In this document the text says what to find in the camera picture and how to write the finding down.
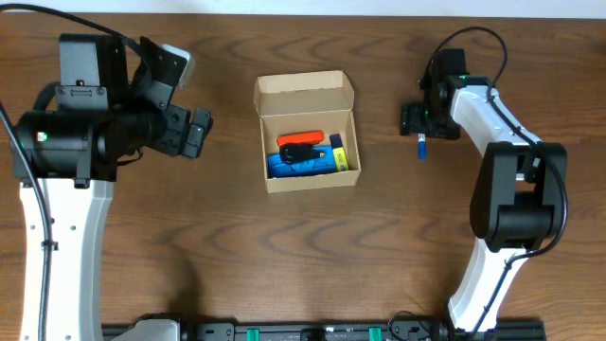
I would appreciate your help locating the brown cardboard box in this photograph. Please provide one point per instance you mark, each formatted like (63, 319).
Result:
(294, 104)

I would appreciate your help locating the red stapler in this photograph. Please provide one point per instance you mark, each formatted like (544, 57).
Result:
(311, 137)

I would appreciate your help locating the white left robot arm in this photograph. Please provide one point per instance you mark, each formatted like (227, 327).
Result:
(112, 102)

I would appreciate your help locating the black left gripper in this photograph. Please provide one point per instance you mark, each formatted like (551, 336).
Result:
(175, 119)

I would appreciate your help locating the blue plastic block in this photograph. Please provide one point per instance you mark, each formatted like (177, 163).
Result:
(324, 164)

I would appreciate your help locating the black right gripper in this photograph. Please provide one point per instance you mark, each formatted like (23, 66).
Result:
(410, 119)

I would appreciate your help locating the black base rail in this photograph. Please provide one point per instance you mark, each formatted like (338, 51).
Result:
(401, 326)

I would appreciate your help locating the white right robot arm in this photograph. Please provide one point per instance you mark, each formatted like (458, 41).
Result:
(518, 208)

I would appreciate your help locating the black correction tape dispenser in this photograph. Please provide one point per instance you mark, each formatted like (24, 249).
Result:
(295, 153)

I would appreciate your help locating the yellow highlighter pen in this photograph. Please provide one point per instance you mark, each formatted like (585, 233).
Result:
(339, 153)

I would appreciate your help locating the blue whiteboard marker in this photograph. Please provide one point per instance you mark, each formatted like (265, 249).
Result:
(422, 151)

